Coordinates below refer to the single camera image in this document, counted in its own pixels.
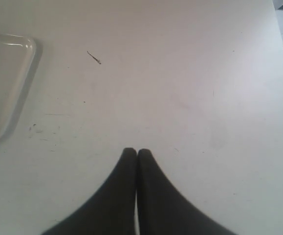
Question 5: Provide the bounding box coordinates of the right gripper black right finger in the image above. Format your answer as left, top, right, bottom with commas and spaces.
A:
137, 149, 232, 235

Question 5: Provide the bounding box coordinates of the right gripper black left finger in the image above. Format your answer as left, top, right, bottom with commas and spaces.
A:
44, 148, 137, 235

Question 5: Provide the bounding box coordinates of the white plastic tray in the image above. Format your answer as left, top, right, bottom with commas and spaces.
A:
0, 34, 37, 138

